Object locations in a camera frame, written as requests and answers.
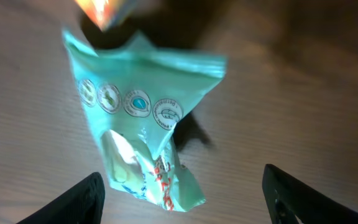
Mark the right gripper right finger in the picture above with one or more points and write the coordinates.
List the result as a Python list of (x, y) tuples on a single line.
[(291, 201)]

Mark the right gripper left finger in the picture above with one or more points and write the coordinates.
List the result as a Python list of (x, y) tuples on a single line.
[(81, 204)]

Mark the green flushable wipes pack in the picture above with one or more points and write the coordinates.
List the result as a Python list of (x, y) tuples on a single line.
[(134, 97)]

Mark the orange Kleenex tissue pack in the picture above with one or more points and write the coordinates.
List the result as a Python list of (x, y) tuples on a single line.
[(106, 13)]

